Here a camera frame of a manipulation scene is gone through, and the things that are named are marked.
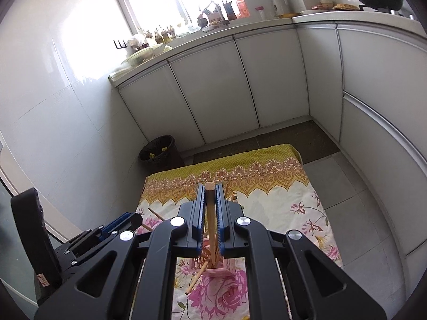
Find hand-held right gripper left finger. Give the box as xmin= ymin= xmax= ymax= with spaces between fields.
xmin=33 ymin=183 xmax=205 ymax=320

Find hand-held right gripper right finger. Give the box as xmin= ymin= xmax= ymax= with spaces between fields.
xmin=215 ymin=183 xmax=388 ymax=320

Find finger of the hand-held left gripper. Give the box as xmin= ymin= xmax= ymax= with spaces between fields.
xmin=99 ymin=212 xmax=143 ymax=241

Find thick wooden stick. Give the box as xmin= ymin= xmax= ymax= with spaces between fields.
xmin=205 ymin=182 xmax=218 ymax=265

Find pink plastic utensil basket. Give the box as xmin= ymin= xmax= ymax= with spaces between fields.
xmin=182 ymin=237 xmax=235 ymax=278

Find floral printed cloth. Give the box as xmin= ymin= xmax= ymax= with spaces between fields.
xmin=135 ymin=143 xmax=344 ymax=320

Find black trash bin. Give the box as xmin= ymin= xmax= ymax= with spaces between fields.
xmin=138 ymin=135 xmax=177 ymax=174

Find dark floor mat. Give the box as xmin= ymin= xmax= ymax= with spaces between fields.
xmin=193 ymin=119 xmax=341 ymax=166

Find white kitchen cabinets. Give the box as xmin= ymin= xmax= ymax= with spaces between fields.
xmin=117 ymin=18 xmax=427 ymax=257

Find glass bowl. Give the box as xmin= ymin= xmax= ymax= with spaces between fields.
xmin=121 ymin=44 xmax=158 ymax=66

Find white countertop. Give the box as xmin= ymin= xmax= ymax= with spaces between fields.
xmin=108 ymin=8 xmax=422 ymax=89

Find window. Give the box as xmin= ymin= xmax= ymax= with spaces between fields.
xmin=113 ymin=0 xmax=241 ymax=38

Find white kettle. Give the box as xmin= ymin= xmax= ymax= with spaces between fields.
xmin=271 ymin=0 xmax=288 ymax=18

